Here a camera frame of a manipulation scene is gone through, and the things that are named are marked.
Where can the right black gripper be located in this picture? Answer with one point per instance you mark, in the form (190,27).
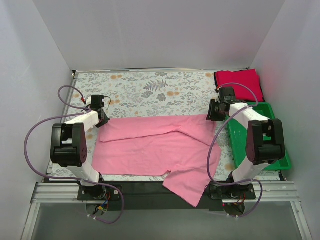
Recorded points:
(212,112)

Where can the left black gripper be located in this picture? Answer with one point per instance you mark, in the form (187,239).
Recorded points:
(102,119)

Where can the pink t shirt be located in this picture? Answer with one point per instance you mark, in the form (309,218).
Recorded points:
(180,148)

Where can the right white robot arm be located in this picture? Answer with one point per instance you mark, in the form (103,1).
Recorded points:
(264,146)

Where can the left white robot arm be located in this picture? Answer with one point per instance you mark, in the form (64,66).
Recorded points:
(69,146)

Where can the green plastic tray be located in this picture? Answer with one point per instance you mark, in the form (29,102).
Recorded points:
(238,139)

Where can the folded red t shirt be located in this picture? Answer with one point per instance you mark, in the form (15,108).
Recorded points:
(240,81)

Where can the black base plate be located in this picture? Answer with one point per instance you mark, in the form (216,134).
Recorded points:
(152,195)

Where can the aluminium frame rail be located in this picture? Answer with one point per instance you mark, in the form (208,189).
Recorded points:
(59,211)

